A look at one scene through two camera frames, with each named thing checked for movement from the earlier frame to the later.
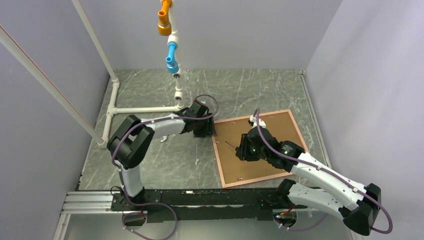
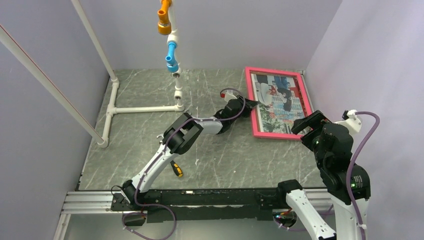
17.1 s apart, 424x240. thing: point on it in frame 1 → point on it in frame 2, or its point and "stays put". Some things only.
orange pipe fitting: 164,27 stays put
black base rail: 173,205 stays put
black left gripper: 209,130 → 247,105
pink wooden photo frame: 233,170 → 306,104
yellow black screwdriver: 236,148 → 177,169
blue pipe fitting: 172,66 stays put
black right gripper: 243,153 → 315,120
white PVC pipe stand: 112,109 stays put
